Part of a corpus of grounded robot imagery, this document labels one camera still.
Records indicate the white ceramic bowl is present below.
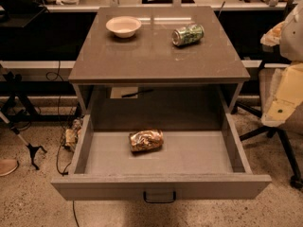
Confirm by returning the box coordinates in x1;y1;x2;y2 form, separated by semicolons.
106;16;141;38

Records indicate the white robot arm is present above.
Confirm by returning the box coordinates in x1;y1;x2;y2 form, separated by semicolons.
260;3;303;127

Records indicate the black floor cable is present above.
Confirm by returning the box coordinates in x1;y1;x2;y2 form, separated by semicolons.
45;60;80;227

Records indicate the white label with black pen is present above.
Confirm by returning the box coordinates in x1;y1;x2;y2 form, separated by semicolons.
110;87;152;99

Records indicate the black office chair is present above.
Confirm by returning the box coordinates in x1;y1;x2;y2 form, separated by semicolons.
233;63;303;189

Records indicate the grey cabinet with counter top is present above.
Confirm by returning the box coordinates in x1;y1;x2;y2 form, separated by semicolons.
69;6;250;111

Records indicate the tan shoe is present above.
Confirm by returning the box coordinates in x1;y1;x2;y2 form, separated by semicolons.
0;159;19;177

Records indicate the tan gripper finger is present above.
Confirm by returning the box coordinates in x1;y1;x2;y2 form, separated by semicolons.
261;61;303;127

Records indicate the power strip with plugs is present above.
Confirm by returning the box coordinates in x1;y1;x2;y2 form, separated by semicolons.
64;119;82;151

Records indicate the open grey top drawer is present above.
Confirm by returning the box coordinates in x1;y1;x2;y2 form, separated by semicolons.
50;85;273;201

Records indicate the black drawer handle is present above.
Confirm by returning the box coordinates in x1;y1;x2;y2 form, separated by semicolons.
143;191;176;204

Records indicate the green soda can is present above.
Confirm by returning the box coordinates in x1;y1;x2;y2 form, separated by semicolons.
171;24;205;46

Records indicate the black tripod stand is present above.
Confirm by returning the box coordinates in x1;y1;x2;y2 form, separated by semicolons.
0;67;47;170

